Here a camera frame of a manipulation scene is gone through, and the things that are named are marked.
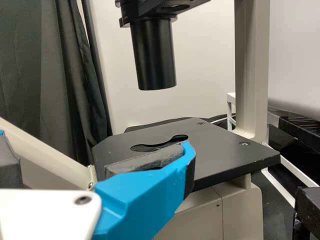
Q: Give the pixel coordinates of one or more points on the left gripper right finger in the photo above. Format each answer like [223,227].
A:
[145,195]

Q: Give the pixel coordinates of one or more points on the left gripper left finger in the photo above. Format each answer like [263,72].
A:
[7,170]

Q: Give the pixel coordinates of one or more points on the cream microscope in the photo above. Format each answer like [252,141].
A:
[225,150]

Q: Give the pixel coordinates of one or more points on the black platform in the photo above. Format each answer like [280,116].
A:
[302,125]
[310,212]

